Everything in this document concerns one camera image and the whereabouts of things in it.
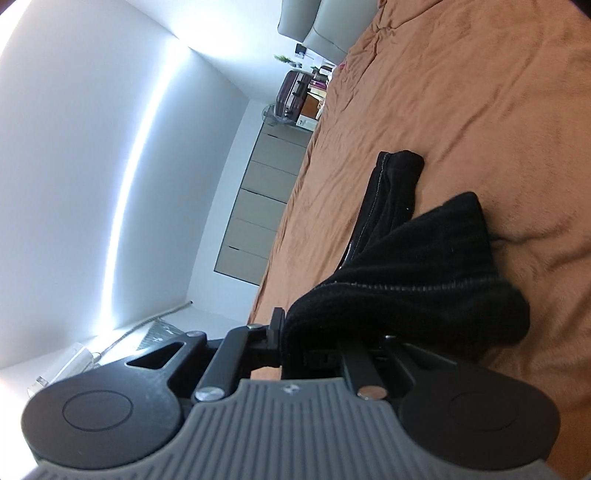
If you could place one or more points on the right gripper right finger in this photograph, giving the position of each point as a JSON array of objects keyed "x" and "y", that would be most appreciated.
[{"x": 459, "y": 412}]

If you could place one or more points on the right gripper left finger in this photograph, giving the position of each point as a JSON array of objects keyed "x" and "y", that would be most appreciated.
[{"x": 129, "y": 409}]

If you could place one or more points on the black pants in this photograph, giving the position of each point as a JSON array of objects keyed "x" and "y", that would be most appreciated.
[{"x": 429, "y": 280}]

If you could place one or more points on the grey drawer cabinet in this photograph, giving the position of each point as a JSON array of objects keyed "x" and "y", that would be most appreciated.
[{"x": 262, "y": 197}]

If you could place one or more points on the orange-brown bed cover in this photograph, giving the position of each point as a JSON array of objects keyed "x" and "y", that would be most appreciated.
[{"x": 495, "y": 95}]

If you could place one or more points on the small green plant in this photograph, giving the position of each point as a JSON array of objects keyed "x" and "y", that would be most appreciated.
[{"x": 283, "y": 59}]

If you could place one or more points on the grey padded headboard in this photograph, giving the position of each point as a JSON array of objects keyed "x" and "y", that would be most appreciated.
[{"x": 327, "y": 27}]

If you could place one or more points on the white wall air conditioner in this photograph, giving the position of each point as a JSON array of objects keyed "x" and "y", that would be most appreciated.
[{"x": 74, "y": 360}]

